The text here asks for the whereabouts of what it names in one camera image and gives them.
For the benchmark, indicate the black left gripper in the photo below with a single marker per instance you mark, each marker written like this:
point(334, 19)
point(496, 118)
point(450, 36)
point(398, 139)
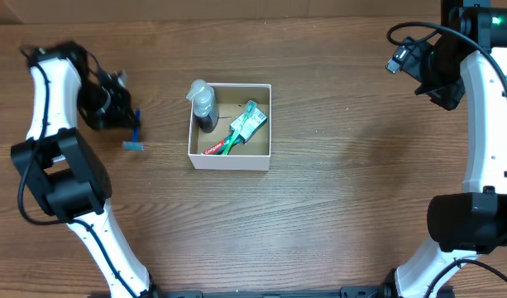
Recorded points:
point(118, 116)

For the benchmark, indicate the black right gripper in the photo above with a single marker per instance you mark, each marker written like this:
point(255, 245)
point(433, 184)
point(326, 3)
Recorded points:
point(447, 93)

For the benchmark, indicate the blue disposable razor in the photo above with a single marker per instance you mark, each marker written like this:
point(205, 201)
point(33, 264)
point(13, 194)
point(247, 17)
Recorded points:
point(135, 144)

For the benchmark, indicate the Colgate toothpaste tube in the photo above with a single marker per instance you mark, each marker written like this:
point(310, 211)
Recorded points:
point(219, 148)

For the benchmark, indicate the green white toothbrush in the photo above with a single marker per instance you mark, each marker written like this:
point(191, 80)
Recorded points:
point(249, 110)

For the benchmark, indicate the green white soap box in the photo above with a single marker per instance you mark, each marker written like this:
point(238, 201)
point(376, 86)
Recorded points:
point(255, 121)

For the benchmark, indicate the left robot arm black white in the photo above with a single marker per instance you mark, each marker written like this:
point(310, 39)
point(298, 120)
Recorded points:
point(62, 180)

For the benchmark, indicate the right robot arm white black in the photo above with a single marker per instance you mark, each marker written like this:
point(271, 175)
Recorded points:
point(464, 57)

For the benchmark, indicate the clear pump bottle dark liquid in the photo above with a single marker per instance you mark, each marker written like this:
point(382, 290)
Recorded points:
point(204, 104)

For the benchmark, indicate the white cardboard box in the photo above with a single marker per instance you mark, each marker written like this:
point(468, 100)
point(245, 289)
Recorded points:
point(253, 155)

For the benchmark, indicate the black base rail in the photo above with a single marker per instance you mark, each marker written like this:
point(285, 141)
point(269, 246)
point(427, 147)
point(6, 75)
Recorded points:
point(278, 291)

